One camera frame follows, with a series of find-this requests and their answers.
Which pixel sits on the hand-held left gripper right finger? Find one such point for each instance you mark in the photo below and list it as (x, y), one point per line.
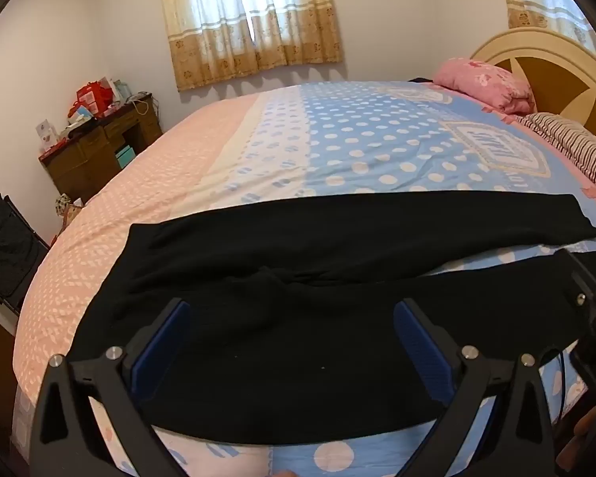
(422, 353)

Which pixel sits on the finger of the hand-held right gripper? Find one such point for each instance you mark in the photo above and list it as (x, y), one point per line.
(583, 288)

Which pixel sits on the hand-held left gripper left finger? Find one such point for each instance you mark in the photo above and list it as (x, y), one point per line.
(161, 353)

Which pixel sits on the black pants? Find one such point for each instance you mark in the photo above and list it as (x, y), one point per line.
(303, 258)

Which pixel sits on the person's right hand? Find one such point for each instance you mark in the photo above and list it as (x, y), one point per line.
(583, 427)

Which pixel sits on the striped pillow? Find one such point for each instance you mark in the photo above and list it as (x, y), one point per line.
(576, 144)

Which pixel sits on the patterned bag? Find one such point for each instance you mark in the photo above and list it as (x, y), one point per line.
(67, 208)

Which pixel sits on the teal box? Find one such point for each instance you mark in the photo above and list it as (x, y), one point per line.
(124, 156)

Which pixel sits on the brown wooden desk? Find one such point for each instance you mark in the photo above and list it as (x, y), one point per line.
(79, 159)

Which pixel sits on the cream wooden headboard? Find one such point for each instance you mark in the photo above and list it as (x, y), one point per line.
(551, 79)

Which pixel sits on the polka dot bed sheet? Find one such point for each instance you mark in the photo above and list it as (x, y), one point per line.
(328, 149)

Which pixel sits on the pink pillow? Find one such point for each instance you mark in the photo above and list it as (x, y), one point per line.
(486, 82)

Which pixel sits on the white box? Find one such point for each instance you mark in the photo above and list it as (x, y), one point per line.
(47, 134)

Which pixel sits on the red gift bag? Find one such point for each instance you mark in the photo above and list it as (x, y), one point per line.
(92, 97)

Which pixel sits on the teal gift bag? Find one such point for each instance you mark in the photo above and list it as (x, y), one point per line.
(121, 89)

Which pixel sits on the narrow beige patterned curtain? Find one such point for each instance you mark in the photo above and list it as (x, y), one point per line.
(531, 0)

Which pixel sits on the wide beige patterned curtain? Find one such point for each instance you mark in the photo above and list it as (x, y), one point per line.
(203, 35)

